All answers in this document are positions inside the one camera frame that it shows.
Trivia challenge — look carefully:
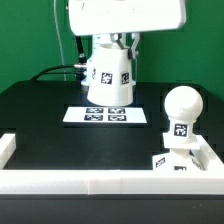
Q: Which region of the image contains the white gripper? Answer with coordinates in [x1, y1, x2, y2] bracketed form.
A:
[68, 0, 186, 60]

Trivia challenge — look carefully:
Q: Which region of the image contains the white lamp shade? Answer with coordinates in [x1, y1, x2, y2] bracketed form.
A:
[87, 44, 133, 106]

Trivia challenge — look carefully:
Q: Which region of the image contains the white lamp bulb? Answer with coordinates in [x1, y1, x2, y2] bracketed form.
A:
[163, 86, 203, 150]

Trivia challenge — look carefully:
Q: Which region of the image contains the white lamp base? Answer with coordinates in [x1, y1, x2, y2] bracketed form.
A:
[151, 133, 204, 172]

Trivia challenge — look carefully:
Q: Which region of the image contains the white marker plate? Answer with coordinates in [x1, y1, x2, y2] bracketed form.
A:
[63, 106, 147, 124]

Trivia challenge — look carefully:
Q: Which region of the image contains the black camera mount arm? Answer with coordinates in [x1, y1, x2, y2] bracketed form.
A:
[75, 36, 86, 64]

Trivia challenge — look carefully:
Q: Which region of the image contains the white cable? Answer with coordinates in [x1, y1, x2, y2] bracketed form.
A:
[53, 0, 68, 81]

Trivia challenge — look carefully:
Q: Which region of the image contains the black cable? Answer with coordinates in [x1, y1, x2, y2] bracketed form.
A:
[30, 63, 88, 82]

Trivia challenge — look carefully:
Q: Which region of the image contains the white fence frame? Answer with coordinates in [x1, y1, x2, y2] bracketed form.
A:
[0, 134, 224, 195]

